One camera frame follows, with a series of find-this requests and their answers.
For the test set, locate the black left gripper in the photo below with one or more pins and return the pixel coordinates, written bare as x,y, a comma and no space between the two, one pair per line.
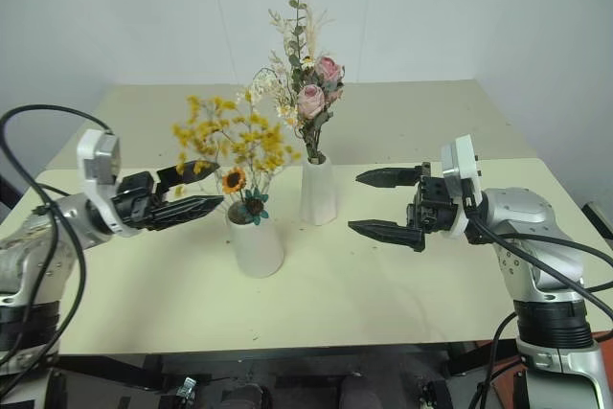
135,203

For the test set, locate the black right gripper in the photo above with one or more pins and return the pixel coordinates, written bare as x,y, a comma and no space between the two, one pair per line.
433,205

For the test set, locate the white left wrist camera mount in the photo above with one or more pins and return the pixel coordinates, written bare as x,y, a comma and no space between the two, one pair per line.
91,160

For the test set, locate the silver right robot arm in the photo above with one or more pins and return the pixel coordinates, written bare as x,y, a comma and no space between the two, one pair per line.
522,217

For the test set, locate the pink rose bouquet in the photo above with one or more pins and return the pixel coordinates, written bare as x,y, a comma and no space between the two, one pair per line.
311,98

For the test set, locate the wide white vase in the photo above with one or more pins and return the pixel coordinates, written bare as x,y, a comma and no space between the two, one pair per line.
256,251

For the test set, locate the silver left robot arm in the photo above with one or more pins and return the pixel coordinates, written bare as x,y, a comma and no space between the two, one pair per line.
29,256

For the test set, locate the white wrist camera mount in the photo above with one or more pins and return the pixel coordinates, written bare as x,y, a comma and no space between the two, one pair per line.
460,174
91,160

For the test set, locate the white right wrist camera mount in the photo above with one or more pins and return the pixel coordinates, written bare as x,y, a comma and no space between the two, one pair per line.
460,174

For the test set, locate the yellow sunflower bouquet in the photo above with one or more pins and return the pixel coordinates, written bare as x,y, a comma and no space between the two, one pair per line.
233,180

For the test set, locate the slim white vase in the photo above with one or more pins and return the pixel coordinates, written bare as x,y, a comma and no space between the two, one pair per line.
317,198

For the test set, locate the black frame part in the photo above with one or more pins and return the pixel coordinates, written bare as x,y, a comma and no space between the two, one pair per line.
9,193

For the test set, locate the black chair part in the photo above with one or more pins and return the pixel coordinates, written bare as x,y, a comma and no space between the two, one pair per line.
598,217

